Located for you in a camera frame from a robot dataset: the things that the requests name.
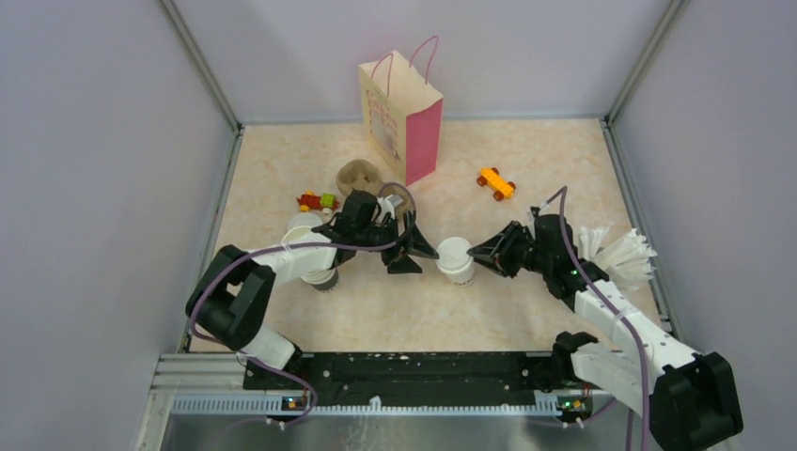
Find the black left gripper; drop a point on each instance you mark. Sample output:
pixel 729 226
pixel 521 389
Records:
pixel 417 244

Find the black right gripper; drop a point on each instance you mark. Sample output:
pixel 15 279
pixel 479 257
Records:
pixel 502 243

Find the white plastic cup lid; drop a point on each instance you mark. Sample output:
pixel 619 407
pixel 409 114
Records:
pixel 453 254

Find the white paper coffee cup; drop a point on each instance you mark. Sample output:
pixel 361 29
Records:
pixel 461 275

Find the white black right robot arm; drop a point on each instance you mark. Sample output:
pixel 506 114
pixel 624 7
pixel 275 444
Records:
pixel 687 400

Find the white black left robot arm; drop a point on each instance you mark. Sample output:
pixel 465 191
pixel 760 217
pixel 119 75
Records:
pixel 231 298

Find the yellow toy brick car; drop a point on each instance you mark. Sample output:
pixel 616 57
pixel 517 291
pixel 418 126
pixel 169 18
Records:
pixel 501 188

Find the stack of paper cups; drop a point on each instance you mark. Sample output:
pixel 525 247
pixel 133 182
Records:
pixel 323 281

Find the brown cardboard cup carrier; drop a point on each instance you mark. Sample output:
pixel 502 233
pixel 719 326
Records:
pixel 361 183

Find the red toy brick car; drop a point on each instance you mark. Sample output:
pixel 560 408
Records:
pixel 326 203

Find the pink paper gift bag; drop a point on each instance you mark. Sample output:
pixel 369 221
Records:
pixel 402 111

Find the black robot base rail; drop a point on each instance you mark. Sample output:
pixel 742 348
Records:
pixel 422 379

